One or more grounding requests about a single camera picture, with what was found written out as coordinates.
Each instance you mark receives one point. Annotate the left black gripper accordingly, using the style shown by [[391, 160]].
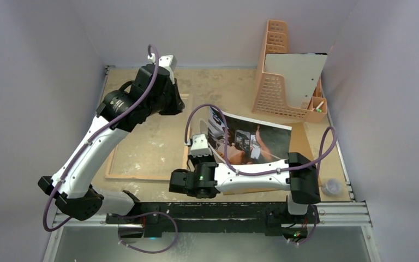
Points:
[[178, 105]]

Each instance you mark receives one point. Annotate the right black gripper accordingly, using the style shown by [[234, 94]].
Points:
[[200, 159]]

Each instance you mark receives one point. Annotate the white wooden picture frame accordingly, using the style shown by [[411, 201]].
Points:
[[153, 149]]

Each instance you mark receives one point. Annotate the printed photo of driver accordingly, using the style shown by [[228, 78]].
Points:
[[270, 142]]

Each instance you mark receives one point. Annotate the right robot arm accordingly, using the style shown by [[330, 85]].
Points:
[[296, 174]]

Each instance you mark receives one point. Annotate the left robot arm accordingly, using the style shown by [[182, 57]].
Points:
[[71, 186]]

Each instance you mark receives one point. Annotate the orange plastic file organizer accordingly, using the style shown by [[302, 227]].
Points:
[[270, 91]]

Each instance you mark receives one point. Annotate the brown cardboard backing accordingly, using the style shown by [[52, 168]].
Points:
[[298, 143]]

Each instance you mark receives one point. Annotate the white marker pen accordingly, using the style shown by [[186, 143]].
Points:
[[318, 108]]

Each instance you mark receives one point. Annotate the white board sheet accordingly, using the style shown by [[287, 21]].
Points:
[[301, 73]]

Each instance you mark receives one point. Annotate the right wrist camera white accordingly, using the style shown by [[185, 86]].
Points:
[[200, 146]]

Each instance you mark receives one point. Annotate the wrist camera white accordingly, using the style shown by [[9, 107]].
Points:
[[168, 62], [200, 146]]

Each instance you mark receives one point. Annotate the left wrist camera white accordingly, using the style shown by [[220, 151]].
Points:
[[168, 62]]

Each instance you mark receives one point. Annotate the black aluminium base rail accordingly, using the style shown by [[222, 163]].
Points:
[[268, 218]]

